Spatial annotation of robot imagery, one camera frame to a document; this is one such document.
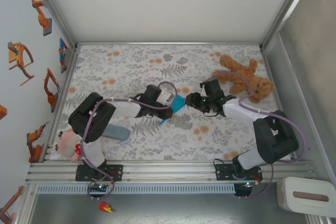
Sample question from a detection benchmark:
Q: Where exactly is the blue cloth sheet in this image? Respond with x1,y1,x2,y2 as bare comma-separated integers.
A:
158,95,186,125

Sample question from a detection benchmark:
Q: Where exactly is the floral patterned table mat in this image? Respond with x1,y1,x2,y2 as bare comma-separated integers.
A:
49,44,296,161

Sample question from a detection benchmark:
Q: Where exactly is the brown teddy bear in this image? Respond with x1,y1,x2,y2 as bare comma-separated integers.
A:
211,54,276,103

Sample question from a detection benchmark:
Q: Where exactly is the grey oval case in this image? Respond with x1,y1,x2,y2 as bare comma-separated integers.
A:
102,124,131,142

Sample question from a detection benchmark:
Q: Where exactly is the blue orange machine sticker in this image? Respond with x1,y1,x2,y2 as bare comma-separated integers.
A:
58,37,69,74

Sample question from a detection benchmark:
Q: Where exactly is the pink plush toy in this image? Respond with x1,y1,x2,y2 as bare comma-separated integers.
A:
56,126,85,163

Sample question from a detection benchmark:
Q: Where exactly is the green LED circuit board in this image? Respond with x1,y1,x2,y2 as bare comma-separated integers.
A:
236,180,259,189
88,182,111,192

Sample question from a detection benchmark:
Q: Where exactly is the small red yellow toy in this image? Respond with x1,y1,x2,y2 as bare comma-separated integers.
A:
98,201,117,213

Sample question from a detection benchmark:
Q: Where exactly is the white tissue box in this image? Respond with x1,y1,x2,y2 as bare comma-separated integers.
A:
277,176,332,213

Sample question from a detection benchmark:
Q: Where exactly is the orange claw machine sticker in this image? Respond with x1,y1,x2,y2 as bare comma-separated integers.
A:
7,41,35,87

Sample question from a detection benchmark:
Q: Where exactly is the aluminium frame crossbar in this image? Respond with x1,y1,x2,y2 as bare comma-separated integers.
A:
76,41,262,46

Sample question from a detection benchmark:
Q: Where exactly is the aluminium mounting rail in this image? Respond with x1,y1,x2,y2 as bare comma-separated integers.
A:
25,159,314,184

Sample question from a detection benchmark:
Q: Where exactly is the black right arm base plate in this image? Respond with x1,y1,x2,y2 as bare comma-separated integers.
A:
214,163,263,182

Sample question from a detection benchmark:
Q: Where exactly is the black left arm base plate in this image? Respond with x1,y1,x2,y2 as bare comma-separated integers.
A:
75,164,124,182

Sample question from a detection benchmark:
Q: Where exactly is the white slotted cable duct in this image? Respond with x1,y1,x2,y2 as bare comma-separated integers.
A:
35,184,236,195

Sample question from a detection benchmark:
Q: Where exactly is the aluminium frame post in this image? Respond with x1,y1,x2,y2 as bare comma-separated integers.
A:
258,0,316,50
27,0,78,49

